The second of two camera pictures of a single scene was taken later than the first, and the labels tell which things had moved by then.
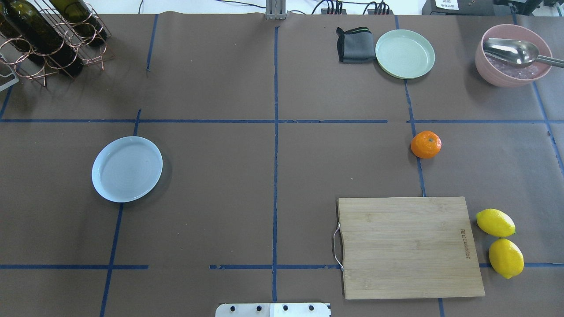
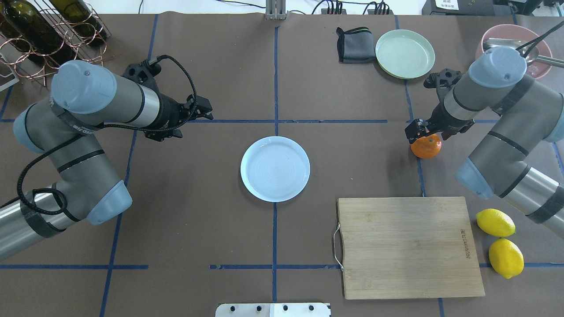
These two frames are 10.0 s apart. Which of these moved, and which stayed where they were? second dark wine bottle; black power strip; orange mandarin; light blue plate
Moved: light blue plate
Stayed: orange mandarin; second dark wine bottle; black power strip
